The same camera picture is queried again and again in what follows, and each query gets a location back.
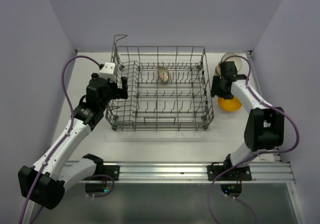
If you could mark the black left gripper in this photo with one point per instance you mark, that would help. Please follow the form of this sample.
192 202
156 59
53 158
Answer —
119 93

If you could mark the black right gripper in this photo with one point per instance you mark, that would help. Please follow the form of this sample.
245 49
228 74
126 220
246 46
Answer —
215 90

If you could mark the cream bowl bird drawing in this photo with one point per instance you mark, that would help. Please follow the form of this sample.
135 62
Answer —
218 70

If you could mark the yellow ribbed bowl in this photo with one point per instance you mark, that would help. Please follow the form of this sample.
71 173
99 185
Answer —
230 105

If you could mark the teal and white bowl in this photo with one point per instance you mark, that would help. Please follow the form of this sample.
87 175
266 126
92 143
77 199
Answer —
232 57

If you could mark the small white bowl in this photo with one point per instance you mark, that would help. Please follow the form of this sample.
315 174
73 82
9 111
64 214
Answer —
163 74

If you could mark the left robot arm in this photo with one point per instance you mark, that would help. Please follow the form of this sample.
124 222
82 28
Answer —
43 182

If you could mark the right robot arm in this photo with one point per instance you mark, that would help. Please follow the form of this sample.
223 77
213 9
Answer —
242 156

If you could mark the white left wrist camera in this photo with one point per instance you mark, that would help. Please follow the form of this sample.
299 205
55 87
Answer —
109 71

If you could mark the grey wire dish rack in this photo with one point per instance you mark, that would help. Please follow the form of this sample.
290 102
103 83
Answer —
182 104

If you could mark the aluminium side rail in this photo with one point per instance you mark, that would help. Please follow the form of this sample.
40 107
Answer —
264 131

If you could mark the aluminium front rail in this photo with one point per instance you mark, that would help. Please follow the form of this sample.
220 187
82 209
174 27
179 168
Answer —
198 173

